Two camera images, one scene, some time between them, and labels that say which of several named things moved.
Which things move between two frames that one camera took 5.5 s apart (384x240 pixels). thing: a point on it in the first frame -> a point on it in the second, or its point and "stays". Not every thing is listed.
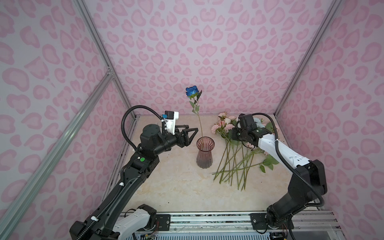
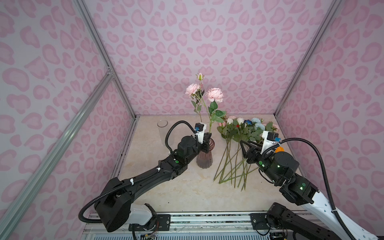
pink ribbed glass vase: (205, 144) stays
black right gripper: (234, 130) -> (253, 152)
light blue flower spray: (258, 122) stays
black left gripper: (185, 141) -> (205, 145)
